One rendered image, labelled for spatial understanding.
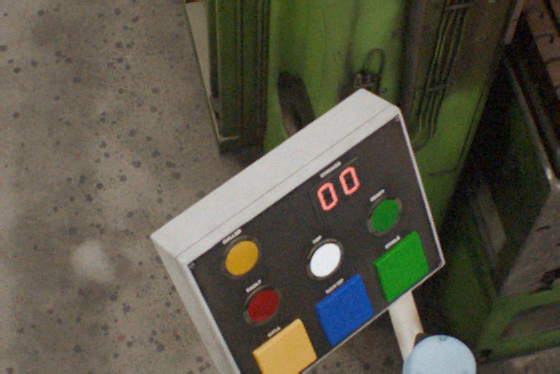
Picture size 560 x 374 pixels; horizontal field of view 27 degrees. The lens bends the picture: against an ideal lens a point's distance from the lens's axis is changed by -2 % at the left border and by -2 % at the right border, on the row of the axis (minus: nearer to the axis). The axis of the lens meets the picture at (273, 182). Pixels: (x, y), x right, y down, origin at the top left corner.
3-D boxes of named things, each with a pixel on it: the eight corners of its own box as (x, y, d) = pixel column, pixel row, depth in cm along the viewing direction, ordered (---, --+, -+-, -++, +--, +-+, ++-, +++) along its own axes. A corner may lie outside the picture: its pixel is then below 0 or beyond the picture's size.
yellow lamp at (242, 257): (263, 272, 144) (263, 258, 140) (225, 280, 144) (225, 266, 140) (257, 249, 146) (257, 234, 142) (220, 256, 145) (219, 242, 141)
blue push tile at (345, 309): (375, 314, 159) (361, 276, 155) (332, 347, 157) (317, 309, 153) (367, 308, 161) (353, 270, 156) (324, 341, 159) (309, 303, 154)
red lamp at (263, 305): (283, 318, 149) (284, 306, 146) (247, 326, 149) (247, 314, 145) (277, 296, 151) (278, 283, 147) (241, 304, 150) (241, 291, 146)
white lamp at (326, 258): (344, 273, 152) (347, 260, 148) (309, 281, 152) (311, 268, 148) (338, 251, 154) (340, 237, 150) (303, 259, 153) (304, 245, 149)
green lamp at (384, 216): (402, 229, 155) (406, 215, 151) (368, 236, 155) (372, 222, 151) (396, 208, 157) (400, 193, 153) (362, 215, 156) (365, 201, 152)
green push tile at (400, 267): (430, 271, 162) (418, 232, 158) (389, 303, 160) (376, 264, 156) (421, 265, 164) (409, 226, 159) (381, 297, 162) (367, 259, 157)
